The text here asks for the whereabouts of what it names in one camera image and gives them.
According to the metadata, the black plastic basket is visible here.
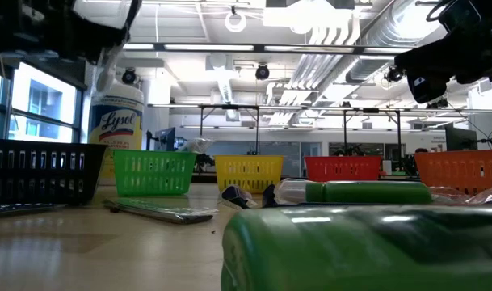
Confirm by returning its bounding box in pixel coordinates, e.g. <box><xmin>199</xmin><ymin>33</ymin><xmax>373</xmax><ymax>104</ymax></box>
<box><xmin>0</xmin><ymin>138</ymin><xmax>110</xmax><ymax>206</ymax></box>

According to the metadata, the red plastic basket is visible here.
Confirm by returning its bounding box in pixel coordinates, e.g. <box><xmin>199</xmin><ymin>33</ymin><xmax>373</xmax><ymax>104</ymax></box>
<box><xmin>303</xmin><ymin>155</ymin><xmax>385</xmax><ymax>183</ymax></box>

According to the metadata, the white hanging ring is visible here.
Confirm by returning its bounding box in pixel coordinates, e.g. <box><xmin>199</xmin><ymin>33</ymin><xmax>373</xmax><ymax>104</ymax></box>
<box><xmin>224</xmin><ymin>9</ymin><xmax>248</xmax><ymax>34</ymax></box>

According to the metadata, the yellow plastic basket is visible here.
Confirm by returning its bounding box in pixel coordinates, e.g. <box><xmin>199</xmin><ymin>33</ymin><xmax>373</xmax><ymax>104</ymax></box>
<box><xmin>213</xmin><ymin>154</ymin><xmax>286</xmax><ymax>195</ymax></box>

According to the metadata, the orange plastic basket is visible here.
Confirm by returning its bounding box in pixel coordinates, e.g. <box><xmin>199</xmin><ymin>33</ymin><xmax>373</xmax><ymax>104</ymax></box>
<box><xmin>413</xmin><ymin>149</ymin><xmax>492</xmax><ymax>198</ymax></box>

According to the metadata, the LED light bar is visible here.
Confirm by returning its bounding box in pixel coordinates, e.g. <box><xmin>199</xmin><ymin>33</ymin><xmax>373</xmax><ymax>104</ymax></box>
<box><xmin>122</xmin><ymin>41</ymin><xmax>416</xmax><ymax>57</ymax></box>

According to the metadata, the black workstation frame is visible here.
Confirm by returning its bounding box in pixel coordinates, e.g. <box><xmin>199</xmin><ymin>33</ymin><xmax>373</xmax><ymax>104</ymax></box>
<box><xmin>198</xmin><ymin>103</ymin><xmax>261</xmax><ymax>154</ymax></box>
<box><xmin>341</xmin><ymin>106</ymin><xmax>402</xmax><ymax>157</ymax></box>

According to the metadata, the Lysol wipes canister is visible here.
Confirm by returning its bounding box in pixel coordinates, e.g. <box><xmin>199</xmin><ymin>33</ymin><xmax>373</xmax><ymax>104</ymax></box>
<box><xmin>87</xmin><ymin>78</ymin><xmax>145</xmax><ymax>181</ymax></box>

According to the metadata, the red and blue toothbrush pack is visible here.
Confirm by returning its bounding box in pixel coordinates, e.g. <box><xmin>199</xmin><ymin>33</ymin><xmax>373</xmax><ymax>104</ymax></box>
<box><xmin>275</xmin><ymin>179</ymin><xmax>308</xmax><ymax>204</ymax></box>

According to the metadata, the window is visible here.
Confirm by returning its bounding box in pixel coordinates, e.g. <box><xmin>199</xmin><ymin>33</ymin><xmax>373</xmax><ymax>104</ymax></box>
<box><xmin>0</xmin><ymin>60</ymin><xmax>87</xmax><ymax>143</ymax></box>

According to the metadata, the black ceiling camera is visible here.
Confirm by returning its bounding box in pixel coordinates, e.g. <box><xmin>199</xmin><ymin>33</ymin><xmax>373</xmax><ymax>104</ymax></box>
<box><xmin>254</xmin><ymin>62</ymin><xmax>271</xmax><ymax>81</ymax></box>
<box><xmin>121</xmin><ymin>67</ymin><xmax>138</xmax><ymax>86</ymax></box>

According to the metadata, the green plastic basket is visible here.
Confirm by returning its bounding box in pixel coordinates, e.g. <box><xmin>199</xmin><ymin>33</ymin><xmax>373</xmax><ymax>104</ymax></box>
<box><xmin>111</xmin><ymin>149</ymin><xmax>199</xmax><ymax>198</ymax></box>

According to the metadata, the green travel shampoo bottle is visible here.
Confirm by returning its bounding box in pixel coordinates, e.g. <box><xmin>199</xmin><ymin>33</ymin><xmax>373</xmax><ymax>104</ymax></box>
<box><xmin>220</xmin><ymin>204</ymin><xmax>492</xmax><ymax>291</ymax></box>
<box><xmin>305</xmin><ymin>179</ymin><xmax>434</xmax><ymax>205</ymax></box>

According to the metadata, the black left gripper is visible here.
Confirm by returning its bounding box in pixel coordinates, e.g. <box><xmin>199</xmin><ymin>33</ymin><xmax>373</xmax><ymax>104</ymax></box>
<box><xmin>0</xmin><ymin>0</ymin><xmax>144</xmax><ymax>65</ymax></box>

